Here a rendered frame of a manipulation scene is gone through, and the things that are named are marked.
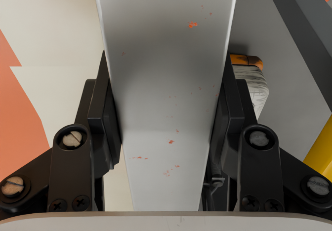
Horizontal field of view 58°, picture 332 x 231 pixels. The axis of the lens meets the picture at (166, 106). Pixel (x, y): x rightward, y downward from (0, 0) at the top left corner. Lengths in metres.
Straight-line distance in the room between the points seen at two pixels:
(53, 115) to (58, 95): 0.02
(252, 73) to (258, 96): 0.10
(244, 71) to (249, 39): 0.18
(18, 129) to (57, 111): 0.03
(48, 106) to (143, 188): 0.07
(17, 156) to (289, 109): 1.60
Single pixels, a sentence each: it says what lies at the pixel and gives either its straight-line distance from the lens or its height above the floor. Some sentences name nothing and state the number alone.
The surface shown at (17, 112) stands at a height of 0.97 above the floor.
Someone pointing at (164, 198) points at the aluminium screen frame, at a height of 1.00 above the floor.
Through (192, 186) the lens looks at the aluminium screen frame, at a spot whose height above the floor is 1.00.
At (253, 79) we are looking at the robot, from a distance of 1.21.
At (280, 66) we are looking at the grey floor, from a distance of 1.50.
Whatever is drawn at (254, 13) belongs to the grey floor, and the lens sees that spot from 1.29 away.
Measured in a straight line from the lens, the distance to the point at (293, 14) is 0.44.
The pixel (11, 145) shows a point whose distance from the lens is 0.21.
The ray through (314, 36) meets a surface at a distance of 0.39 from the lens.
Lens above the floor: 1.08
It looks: 43 degrees down
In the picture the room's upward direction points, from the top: 179 degrees clockwise
